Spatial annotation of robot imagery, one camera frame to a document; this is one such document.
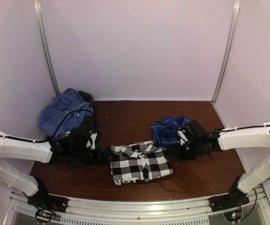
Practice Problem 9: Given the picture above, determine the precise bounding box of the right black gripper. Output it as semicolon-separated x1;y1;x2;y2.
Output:
164;139;203;161

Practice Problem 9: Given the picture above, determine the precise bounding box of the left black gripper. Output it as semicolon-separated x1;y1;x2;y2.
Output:
70;146;117;165

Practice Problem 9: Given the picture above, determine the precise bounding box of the blue plaid shirt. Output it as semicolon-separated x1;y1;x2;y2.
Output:
151;116;191;147

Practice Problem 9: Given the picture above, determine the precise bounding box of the black white checkered shirt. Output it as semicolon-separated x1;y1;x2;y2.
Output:
110;141;173;186

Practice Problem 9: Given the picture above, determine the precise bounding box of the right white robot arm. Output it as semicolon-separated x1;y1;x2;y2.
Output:
165;120;270;207

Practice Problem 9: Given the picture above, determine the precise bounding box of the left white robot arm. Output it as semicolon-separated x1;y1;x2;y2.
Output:
0;128;110;208

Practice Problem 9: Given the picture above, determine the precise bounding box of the black pinstripe shirt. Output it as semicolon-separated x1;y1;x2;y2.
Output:
78;90;101;143

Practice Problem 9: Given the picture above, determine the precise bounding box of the crumpled blue dotted shirt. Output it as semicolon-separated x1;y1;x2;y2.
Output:
38;88;89;139

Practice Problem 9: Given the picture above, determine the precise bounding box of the left circuit board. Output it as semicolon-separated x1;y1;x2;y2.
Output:
35;210;54;223

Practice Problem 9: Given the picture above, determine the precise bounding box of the circuit board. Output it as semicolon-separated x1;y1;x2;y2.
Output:
35;210;54;223
224;211;243;223

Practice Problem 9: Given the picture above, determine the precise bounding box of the right circuit board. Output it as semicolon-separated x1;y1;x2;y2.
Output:
224;211;243;223

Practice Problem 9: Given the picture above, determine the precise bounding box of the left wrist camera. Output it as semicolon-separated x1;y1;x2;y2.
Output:
68;128;102;151

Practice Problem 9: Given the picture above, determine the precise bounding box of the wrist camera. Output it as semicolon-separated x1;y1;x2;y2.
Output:
177;120;207;145
68;128;102;151

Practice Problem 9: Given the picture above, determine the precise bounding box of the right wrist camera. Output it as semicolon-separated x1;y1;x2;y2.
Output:
177;120;207;145

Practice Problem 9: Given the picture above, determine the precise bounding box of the left black cable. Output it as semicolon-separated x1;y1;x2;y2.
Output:
52;108;95;141

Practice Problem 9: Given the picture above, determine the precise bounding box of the front aluminium rail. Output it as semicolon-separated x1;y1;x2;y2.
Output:
4;183;270;225

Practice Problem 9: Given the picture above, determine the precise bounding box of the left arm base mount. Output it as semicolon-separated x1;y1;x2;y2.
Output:
26;193;68;213

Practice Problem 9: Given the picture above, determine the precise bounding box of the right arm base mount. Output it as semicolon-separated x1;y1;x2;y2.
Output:
209;194;250;212

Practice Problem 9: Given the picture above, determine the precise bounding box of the right aluminium frame post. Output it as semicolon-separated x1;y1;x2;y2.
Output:
211;0;240;105

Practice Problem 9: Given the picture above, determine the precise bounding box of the aluminium frame post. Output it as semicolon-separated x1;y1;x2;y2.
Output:
33;0;60;96
211;0;240;105

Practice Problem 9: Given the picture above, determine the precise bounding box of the left aluminium frame post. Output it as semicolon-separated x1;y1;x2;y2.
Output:
33;0;60;96

